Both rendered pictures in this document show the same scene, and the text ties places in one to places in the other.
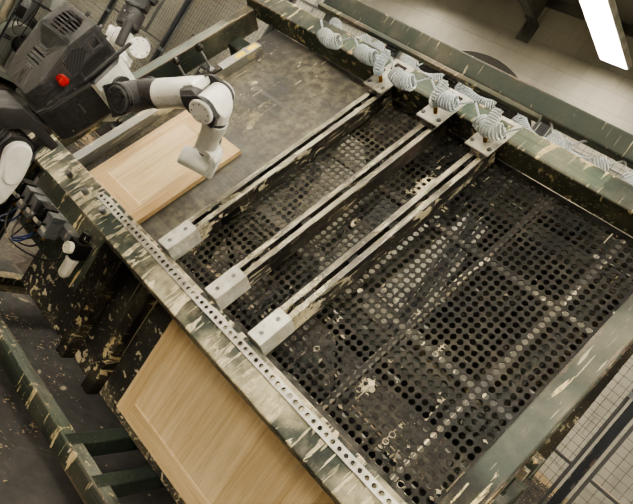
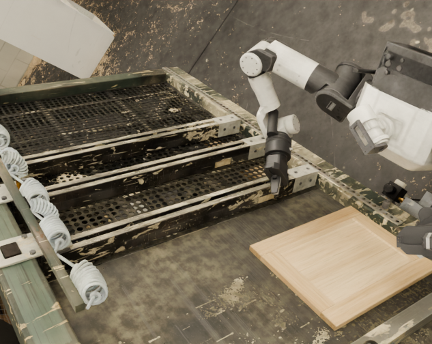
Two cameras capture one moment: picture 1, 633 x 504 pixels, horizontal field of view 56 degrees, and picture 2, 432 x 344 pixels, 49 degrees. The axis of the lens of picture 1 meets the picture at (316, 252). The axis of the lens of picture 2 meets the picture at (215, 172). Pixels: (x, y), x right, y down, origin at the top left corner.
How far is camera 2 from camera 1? 2.94 m
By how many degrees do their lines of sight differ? 95
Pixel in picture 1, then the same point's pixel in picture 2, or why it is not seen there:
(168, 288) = (301, 151)
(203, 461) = not seen: hidden behind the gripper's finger
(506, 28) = not seen: outside the picture
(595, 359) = (51, 84)
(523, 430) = (107, 78)
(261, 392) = (233, 107)
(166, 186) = (331, 229)
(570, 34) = not seen: outside the picture
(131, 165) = (385, 262)
